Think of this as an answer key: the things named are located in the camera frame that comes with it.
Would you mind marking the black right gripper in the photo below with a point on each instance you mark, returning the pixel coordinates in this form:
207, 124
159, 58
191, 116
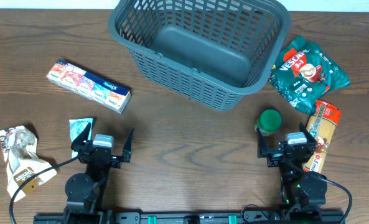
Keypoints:
289, 155

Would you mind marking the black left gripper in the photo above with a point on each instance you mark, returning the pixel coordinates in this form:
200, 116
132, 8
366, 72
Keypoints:
100, 156

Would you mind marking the green lidded jar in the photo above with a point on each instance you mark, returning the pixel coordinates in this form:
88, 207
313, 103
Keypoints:
268, 122

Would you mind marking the mint green tissue packet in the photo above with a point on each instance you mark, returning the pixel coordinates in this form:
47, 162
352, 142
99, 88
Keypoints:
77, 126

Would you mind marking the red yellow spaghetti packet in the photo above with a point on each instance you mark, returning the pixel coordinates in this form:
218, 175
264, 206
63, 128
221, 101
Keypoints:
321, 126

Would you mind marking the colourful Kleenex tissue multipack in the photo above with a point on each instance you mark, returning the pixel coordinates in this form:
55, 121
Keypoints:
90, 86

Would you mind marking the green Nescafe coffee bag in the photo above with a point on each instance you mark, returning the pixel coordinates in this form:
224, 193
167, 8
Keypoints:
303, 73

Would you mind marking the grey plastic slatted basket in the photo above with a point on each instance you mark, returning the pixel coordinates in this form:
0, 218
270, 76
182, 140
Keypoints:
212, 51

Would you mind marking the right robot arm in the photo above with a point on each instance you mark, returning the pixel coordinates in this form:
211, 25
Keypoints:
303, 191

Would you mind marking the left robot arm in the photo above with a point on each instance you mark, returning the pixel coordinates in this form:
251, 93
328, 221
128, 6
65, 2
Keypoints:
85, 190

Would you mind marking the brown white snack bag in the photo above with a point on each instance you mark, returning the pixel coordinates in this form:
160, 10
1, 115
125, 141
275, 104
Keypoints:
19, 149

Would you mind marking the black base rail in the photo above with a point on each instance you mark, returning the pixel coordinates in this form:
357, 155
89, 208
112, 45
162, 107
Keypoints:
246, 217

